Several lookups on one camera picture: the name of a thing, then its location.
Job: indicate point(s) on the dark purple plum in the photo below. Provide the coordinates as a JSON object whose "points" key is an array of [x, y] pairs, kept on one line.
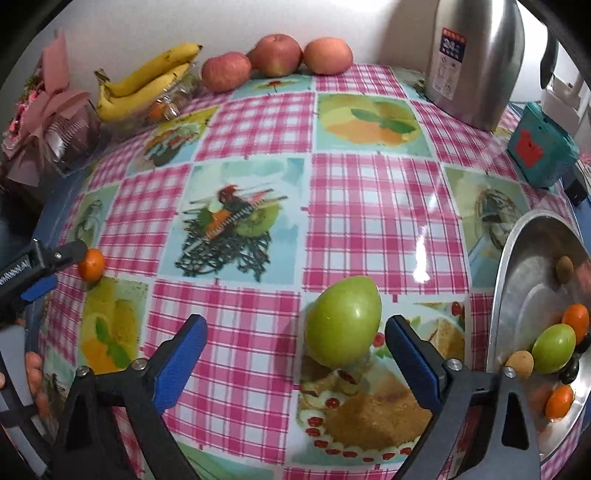
{"points": [[570, 370]]}

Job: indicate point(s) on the stainless steel thermos jug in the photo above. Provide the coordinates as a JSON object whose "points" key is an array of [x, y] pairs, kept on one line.
{"points": [[475, 60]]}

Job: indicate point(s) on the red apple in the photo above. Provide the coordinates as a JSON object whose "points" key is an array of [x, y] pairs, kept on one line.
{"points": [[328, 56], [276, 55], [226, 72]]}

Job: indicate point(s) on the clear plastic fruit container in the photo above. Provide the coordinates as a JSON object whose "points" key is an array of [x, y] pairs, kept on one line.
{"points": [[178, 99]]}

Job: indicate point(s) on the pink checkered fruit-print tablecloth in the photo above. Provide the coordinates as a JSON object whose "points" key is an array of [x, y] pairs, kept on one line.
{"points": [[369, 198]]}

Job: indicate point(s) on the small tangerine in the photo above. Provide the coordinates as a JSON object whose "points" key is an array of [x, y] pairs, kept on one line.
{"points": [[93, 266]]}

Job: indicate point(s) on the person's left hand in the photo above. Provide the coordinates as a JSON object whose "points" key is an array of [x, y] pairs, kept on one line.
{"points": [[36, 376]]}

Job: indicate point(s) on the oval brown fruit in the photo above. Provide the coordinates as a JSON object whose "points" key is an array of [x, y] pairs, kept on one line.
{"points": [[520, 363]]}

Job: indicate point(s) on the large orange with stem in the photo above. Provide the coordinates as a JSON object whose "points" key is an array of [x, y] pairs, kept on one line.
{"points": [[559, 402]]}

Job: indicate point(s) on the black charger plug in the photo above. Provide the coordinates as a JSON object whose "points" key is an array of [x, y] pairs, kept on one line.
{"points": [[577, 187]]}

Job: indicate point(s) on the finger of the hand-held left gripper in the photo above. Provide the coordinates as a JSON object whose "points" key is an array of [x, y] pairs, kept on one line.
{"points": [[41, 287], [64, 254]]}

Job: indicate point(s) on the small round brown fruit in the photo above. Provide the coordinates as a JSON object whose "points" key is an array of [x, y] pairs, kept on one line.
{"points": [[564, 268]]}

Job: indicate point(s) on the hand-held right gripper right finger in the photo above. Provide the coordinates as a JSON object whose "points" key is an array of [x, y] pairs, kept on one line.
{"points": [[413, 360]]}

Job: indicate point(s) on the pink wrapped flower bouquet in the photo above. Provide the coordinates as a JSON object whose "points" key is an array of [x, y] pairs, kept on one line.
{"points": [[51, 120]]}

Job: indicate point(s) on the large green fruit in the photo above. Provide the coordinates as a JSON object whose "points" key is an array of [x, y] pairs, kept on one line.
{"points": [[344, 321]]}

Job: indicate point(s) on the tangerine in clear container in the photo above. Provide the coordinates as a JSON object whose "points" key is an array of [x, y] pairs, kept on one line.
{"points": [[158, 111]]}

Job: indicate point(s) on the teal box with red label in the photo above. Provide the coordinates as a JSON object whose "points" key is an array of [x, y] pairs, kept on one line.
{"points": [[540, 145]]}

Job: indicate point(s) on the dark grapes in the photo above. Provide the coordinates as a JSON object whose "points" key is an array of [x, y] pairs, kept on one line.
{"points": [[583, 346]]}

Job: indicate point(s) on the stainless steel basin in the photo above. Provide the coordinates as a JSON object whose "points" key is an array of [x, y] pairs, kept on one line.
{"points": [[526, 286]]}

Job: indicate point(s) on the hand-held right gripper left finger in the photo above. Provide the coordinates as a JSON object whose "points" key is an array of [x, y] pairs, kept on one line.
{"points": [[180, 360]]}

